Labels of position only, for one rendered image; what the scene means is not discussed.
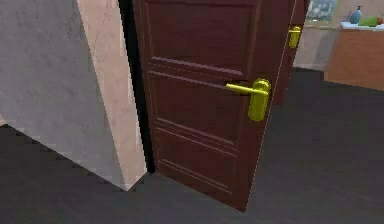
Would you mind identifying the dark red wooden door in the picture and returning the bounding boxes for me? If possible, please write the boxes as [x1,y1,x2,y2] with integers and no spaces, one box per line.
[131,0,311,213]

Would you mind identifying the window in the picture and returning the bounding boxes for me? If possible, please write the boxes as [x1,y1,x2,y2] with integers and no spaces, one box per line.
[305,0,339,28]

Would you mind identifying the brown cupboard with white top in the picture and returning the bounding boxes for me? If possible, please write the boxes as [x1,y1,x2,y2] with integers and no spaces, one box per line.
[324,21,384,92]

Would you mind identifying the blue spray bottle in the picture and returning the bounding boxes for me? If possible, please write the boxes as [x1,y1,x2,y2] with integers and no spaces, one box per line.
[349,5,363,25]

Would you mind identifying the green vegetable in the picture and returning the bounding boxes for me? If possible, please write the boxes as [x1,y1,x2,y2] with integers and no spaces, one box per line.
[358,16,380,28]

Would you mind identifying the yellow door handle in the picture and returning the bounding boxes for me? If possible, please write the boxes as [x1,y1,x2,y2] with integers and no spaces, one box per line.
[225,78,272,123]
[287,25,302,49]

